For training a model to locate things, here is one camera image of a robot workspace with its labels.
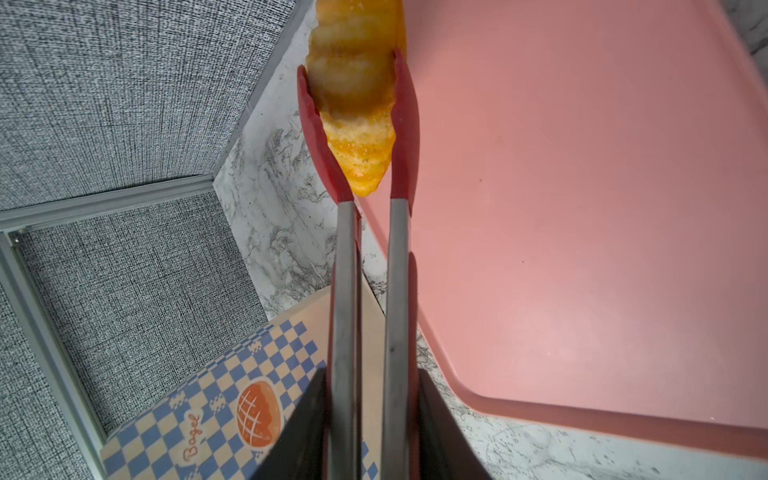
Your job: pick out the croissant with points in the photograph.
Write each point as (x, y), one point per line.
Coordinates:
(351, 74)

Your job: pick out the checkered paper bread bag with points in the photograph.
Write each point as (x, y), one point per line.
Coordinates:
(222, 422)

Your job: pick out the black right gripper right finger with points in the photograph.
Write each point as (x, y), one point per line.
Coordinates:
(444, 452)

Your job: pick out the red silicone kitchen tongs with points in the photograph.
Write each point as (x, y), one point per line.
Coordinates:
(372, 353)

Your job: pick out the pink plastic tray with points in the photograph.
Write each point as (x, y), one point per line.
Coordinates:
(590, 222)

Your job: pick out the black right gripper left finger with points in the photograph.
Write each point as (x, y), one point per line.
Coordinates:
(298, 453)

